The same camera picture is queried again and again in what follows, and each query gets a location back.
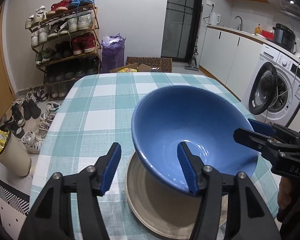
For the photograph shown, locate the dark blue bowl back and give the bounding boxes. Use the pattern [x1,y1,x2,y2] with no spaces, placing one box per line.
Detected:
[131,85,259,195]

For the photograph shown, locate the cream plate front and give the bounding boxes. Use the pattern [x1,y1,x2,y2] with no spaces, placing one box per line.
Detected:
[124,151,228,240]

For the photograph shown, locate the white kitchen cabinets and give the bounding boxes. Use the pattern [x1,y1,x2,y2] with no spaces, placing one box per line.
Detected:
[199,27,262,100]

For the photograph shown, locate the person's right hand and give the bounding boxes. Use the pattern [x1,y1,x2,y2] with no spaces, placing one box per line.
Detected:
[277,177,292,210]

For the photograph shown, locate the white washing machine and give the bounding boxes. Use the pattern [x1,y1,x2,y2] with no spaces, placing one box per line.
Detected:
[241,44,300,127]

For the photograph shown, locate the teal checkered tablecloth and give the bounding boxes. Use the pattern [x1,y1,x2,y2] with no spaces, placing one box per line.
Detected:
[29,71,280,240]

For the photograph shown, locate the cream trash bin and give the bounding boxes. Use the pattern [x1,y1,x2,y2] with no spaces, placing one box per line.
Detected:
[0,133,31,177]

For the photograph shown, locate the black rice cooker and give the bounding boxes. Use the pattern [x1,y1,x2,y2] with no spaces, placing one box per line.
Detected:
[272,23,296,53]

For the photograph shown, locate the vacuum mop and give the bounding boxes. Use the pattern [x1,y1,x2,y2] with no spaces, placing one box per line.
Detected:
[184,4,203,71]

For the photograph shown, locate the open brown cardboard box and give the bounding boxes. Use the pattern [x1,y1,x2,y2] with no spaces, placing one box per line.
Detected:
[110,63,152,73]

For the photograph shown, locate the patterned cardboard box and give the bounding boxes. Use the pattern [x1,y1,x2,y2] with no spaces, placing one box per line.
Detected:
[126,57,172,73]

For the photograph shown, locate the chrome faucet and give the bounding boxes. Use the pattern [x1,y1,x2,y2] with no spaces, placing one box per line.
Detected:
[234,15,244,30]

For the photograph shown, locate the purple plastic bag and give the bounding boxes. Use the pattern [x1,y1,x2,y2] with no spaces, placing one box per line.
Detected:
[101,34,126,73]

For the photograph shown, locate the white electric kettle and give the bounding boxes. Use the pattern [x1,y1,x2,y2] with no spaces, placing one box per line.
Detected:
[209,12,221,25]

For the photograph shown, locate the wooden shoe rack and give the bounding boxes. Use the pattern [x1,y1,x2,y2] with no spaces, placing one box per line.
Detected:
[27,3,102,83]

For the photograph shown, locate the black framed glass door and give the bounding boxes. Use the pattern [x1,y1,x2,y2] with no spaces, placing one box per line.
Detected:
[161,0,202,62]

